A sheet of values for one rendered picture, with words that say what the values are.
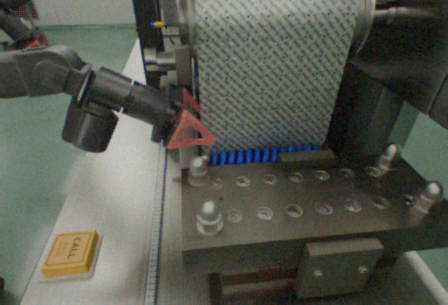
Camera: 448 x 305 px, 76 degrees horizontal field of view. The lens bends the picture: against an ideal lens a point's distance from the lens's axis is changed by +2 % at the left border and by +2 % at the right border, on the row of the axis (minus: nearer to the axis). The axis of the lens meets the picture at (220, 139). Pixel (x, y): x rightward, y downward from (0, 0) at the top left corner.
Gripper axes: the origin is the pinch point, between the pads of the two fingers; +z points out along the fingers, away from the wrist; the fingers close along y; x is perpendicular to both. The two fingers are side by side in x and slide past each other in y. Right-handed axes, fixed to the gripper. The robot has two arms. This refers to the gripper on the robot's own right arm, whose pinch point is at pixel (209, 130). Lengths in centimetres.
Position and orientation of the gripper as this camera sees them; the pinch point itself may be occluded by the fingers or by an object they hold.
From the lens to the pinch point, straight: 49.6
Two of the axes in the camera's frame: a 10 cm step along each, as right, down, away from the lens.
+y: 1.2, 5.6, -8.2
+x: 4.9, -7.5, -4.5
